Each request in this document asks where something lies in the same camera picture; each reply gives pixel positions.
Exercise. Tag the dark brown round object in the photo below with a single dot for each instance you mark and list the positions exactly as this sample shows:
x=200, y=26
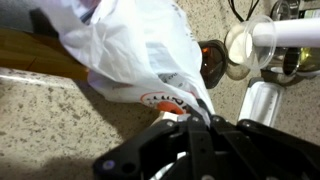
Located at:
x=213, y=63

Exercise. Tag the white cylindrical tube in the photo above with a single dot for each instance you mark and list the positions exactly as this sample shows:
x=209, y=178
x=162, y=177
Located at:
x=293, y=31

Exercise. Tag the white printed plastic bag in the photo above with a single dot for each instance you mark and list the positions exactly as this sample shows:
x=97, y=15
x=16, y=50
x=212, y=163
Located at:
x=133, y=43

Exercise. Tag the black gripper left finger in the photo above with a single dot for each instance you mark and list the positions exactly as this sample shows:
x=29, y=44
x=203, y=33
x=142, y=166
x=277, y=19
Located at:
x=160, y=150

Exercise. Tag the clear plastic cup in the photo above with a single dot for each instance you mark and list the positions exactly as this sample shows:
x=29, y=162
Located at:
x=240, y=43

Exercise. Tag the wooden base cabinet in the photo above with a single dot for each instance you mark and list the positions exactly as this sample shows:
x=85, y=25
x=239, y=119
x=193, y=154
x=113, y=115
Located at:
x=33, y=56

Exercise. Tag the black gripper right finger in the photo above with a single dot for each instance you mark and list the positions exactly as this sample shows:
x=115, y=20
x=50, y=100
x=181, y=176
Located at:
x=260, y=150

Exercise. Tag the glass jar with metal lid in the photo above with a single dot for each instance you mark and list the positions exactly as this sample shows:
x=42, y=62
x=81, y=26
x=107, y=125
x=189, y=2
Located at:
x=285, y=8

